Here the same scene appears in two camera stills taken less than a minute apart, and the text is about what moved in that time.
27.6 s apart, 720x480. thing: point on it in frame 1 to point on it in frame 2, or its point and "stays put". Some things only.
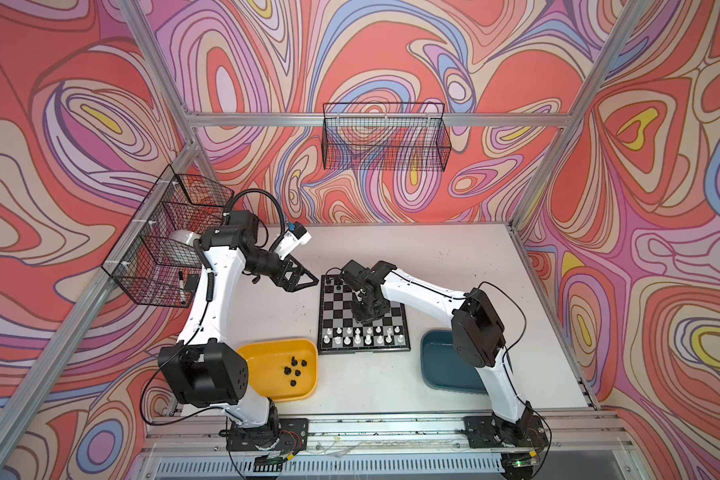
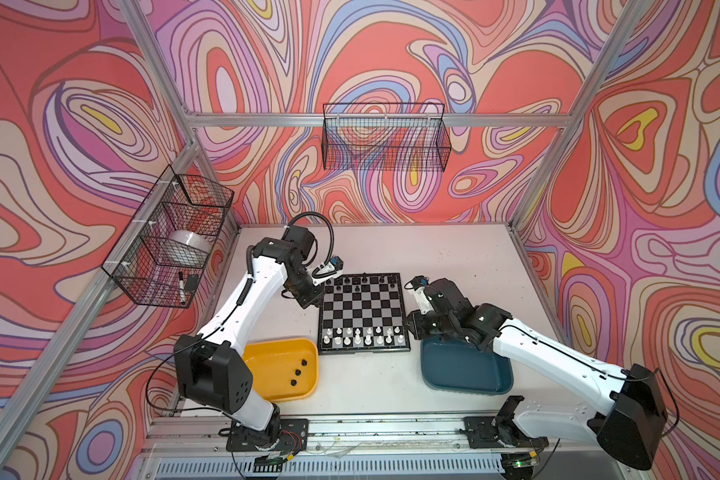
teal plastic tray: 441,366 stays put
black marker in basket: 181,288 stays put
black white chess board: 340,332 stays put
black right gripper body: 367,310 to 432,323
